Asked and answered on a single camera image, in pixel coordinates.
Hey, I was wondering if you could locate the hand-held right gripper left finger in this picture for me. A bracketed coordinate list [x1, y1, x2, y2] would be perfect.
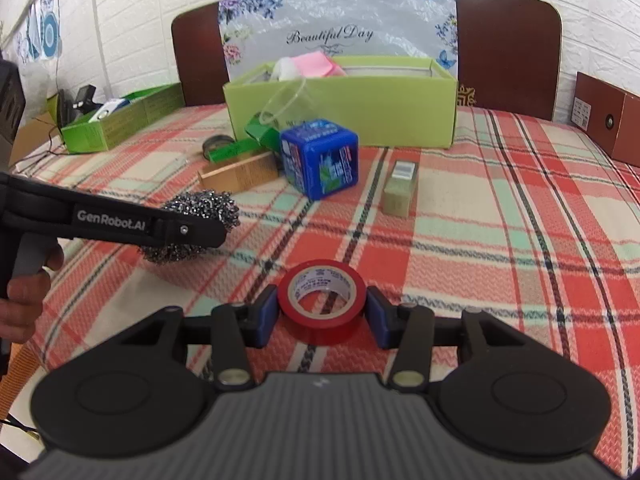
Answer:
[117, 285, 278, 391]

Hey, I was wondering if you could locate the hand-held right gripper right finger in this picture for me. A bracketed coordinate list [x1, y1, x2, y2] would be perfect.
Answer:
[365, 285, 518, 391]

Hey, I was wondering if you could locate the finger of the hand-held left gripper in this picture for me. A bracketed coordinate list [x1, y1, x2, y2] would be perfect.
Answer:
[152, 207, 228, 250]

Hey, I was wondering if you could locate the steel wool scourer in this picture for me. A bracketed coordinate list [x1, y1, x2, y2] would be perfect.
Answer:
[140, 190, 241, 263]

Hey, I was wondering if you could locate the red tape roll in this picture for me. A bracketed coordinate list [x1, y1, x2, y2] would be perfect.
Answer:
[277, 259, 369, 346]

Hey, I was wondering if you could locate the black tape roll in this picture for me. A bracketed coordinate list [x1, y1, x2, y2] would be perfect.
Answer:
[202, 135, 235, 158]

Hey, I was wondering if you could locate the shiny green box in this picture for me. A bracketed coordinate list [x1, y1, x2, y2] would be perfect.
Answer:
[209, 139, 261, 163]

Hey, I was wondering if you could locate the blue cube box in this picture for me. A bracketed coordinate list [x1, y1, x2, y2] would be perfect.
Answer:
[280, 117, 360, 201]

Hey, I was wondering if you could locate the large green cardboard box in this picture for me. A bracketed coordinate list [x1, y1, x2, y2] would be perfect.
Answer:
[222, 57, 458, 150]

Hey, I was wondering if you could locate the person's left hand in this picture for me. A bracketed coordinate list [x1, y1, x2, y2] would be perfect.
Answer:
[0, 247, 66, 346]

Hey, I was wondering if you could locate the tan printed box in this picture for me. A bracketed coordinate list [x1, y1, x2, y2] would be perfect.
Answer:
[197, 152, 280, 192]

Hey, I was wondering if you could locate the plain cardboard box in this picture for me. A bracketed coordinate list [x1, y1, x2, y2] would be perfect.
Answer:
[10, 112, 58, 166]

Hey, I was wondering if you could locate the green box lid tray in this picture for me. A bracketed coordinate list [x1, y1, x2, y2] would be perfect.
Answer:
[61, 82, 183, 155]

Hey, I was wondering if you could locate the white box with blue circle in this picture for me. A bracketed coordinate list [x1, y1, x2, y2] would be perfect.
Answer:
[89, 100, 132, 122]

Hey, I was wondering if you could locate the dark green box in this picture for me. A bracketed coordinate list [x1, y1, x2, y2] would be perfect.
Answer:
[244, 112, 281, 151]

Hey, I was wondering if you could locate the small olive green box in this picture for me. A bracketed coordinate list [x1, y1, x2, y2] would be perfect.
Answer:
[382, 160, 420, 218]

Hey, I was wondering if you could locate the plaid blanket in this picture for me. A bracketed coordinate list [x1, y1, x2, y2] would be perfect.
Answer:
[10, 100, 640, 480]

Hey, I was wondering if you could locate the clear plastic cup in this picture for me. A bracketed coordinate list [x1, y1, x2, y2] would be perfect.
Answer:
[260, 80, 313, 131]

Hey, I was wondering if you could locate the floral plastic package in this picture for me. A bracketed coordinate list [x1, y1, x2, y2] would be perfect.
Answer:
[218, 0, 459, 83]

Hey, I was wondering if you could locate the brown cardboard box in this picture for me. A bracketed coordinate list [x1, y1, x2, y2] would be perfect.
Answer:
[570, 71, 640, 168]

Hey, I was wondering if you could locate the brown wooden headboard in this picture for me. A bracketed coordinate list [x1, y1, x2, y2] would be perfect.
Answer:
[171, 0, 562, 122]

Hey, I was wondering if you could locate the black camera device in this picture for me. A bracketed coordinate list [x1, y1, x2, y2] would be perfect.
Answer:
[57, 85, 98, 123]

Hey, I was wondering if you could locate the white wall conduit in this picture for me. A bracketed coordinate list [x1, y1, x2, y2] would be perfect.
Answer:
[97, 0, 116, 101]

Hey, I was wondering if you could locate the blue round wall sticker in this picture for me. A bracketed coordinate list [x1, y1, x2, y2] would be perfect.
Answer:
[15, 0, 63, 63]

